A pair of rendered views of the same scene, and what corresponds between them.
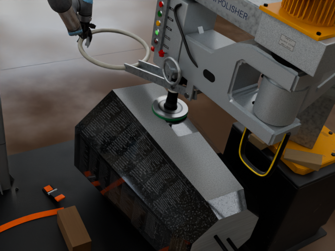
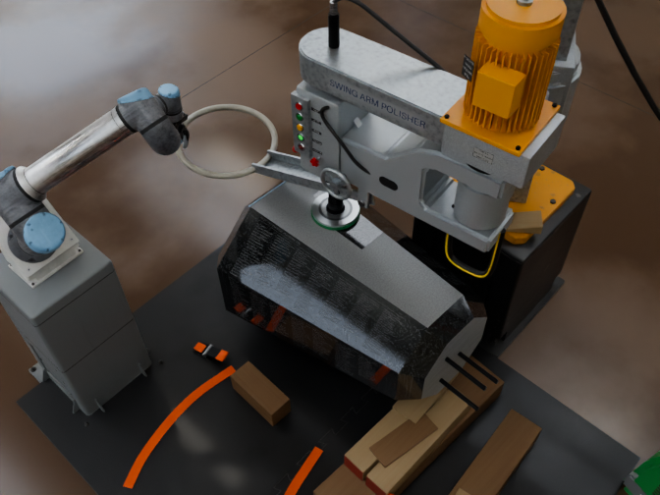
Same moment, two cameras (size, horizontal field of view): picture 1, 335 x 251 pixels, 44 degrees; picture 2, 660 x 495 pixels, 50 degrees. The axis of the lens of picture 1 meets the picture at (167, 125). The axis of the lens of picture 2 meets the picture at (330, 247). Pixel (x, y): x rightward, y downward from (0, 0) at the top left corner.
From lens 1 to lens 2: 1.00 m
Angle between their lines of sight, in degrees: 14
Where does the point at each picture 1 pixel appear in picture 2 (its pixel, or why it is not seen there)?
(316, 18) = (510, 125)
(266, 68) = (463, 177)
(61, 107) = (155, 219)
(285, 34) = (479, 146)
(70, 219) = (250, 381)
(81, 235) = (274, 397)
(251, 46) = (437, 152)
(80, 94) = (172, 188)
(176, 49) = (333, 155)
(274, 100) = (480, 207)
